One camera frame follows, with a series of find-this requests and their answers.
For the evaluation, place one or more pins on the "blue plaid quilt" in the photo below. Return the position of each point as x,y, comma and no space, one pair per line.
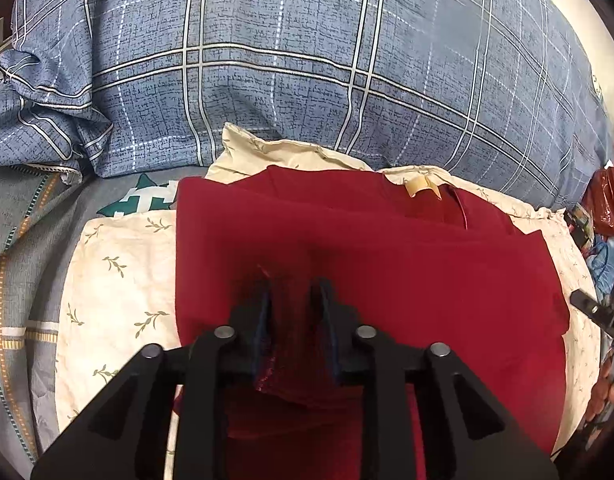
287,60

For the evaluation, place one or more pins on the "grey striped bed sheet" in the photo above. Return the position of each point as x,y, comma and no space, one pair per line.
17,260

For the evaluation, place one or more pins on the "red garment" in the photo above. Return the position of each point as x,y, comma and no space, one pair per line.
387,270

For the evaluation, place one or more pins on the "dark box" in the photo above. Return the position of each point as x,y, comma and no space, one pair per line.
579,225

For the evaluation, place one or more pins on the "person's right hand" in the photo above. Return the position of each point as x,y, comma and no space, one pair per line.
599,390

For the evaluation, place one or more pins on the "cream leaf-print pillow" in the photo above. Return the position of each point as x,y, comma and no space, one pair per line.
122,280

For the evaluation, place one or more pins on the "red plastic bag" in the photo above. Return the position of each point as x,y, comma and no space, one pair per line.
609,200

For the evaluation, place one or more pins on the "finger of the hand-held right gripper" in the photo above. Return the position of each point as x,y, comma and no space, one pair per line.
594,310

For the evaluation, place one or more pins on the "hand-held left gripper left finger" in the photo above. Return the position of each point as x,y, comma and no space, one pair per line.
262,332

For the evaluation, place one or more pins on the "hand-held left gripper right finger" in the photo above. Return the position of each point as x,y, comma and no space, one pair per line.
331,340

